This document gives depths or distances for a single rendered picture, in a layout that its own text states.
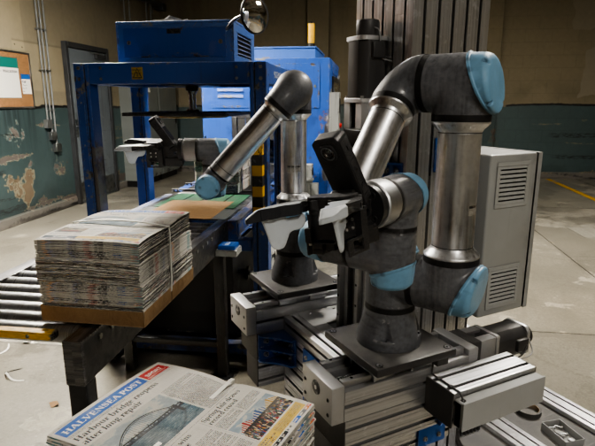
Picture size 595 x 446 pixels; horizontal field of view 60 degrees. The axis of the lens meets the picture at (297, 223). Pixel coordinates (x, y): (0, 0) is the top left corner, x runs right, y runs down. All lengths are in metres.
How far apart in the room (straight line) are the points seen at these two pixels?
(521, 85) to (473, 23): 8.77
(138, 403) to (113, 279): 0.44
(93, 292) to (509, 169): 1.15
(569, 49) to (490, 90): 9.45
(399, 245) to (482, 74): 0.36
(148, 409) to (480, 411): 0.72
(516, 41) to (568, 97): 1.36
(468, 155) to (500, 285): 0.63
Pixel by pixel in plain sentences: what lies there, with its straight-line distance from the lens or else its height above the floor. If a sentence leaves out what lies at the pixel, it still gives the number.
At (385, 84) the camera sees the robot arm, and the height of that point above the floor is 1.40.
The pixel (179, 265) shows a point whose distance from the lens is 1.59.
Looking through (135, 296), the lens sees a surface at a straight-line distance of 1.38.
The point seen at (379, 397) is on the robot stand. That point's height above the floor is 0.72.
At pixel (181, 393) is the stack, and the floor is 0.83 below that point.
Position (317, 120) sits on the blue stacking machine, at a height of 1.20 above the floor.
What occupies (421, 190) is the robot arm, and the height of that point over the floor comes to 1.23.
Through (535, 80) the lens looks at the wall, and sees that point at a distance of 10.29.
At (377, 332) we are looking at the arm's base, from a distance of 1.20.
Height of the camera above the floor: 1.37
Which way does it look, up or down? 13 degrees down
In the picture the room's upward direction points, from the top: straight up
